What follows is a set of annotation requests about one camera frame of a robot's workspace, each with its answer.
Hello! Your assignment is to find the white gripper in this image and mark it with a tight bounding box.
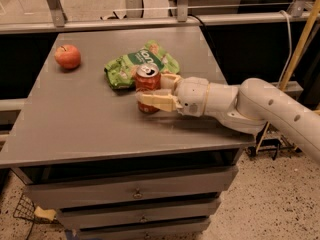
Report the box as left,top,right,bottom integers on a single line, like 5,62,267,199
136,73,209,117

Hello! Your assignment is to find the red coke can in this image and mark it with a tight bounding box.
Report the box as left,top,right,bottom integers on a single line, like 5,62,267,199
134,62,162,115

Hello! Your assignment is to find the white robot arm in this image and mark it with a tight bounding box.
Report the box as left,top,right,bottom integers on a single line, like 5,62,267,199
136,74,320,162

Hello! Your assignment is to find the green snack bag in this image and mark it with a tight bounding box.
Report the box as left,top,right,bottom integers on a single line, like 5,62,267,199
104,40,180,90

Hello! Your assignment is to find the grey drawer cabinet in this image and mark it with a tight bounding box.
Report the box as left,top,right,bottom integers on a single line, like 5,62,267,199
0,27,254,240

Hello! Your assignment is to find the red apple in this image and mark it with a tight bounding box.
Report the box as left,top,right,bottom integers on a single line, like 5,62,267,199
54,44,81,69

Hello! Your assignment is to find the yellow sponge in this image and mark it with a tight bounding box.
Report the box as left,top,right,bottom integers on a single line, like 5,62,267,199
34,206,56,221

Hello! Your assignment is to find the black cable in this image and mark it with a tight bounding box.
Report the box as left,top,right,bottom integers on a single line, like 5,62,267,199
188,14,231,85

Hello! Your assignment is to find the grey metal rail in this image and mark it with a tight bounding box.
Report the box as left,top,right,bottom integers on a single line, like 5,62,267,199
0,11,314,35

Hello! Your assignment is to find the white cable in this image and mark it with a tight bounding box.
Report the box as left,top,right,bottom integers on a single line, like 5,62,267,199
276,9,293,88

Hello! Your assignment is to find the black wire basket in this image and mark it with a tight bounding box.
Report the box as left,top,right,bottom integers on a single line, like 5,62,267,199
13,194,54,240

